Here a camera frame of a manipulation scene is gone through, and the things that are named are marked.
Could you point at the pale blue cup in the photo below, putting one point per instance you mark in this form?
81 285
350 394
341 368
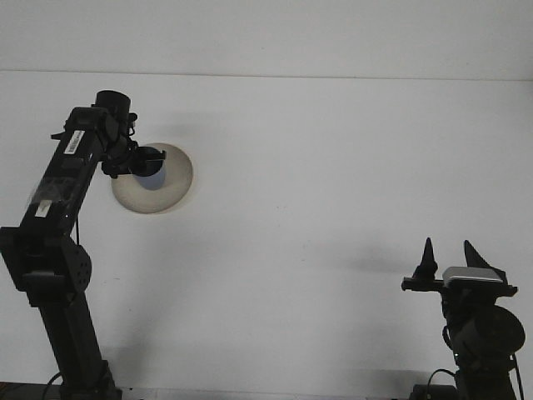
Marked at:
152 181

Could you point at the pale round plate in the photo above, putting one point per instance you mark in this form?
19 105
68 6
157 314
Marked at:
175 183

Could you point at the dark brown base panel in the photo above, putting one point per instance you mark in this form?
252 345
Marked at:
16 391

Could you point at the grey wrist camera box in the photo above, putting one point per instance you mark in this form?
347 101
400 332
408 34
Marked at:
472 276

